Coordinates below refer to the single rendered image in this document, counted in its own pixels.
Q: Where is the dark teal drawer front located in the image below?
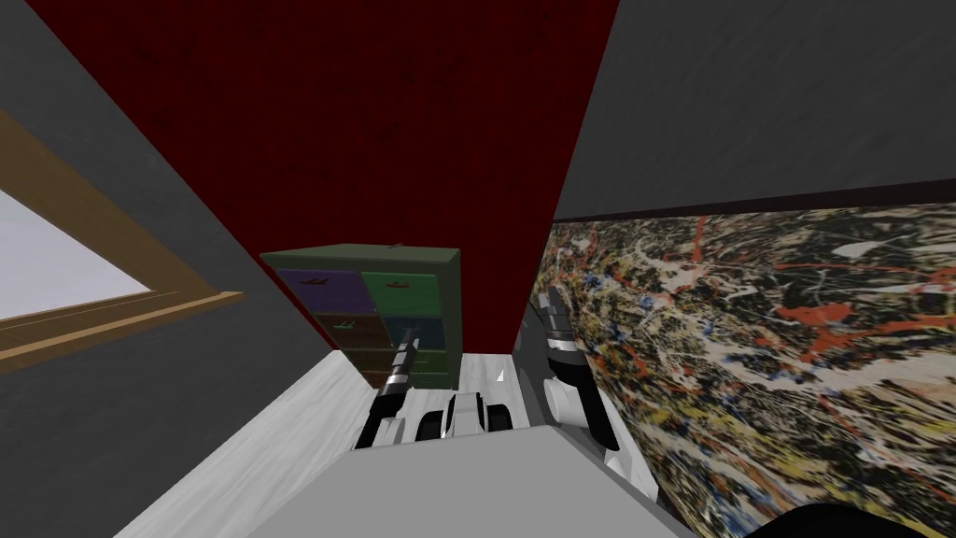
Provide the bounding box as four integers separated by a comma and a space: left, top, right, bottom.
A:
380, 315, 448, 352

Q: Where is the bright green drawer front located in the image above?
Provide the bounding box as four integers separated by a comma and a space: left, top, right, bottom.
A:
360, 270, 443, 319

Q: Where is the brown drawer front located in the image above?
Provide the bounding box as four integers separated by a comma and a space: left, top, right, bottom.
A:
313, 313, 393, 352

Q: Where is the green chest of drawers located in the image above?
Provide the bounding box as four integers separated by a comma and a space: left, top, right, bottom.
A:
259, 243, 463, 391

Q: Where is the purple drawer front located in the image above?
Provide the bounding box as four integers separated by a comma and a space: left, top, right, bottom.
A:
275, 268, 377, 317

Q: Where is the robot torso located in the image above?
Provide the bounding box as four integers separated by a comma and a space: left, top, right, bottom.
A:
246, 391, 697, 538

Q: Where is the large paint splatter picture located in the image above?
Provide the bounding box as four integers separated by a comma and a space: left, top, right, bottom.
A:
522, 201, 956, 538

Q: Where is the wooden framed window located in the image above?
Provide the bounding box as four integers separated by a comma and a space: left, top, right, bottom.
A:
0, 110, 246, 375

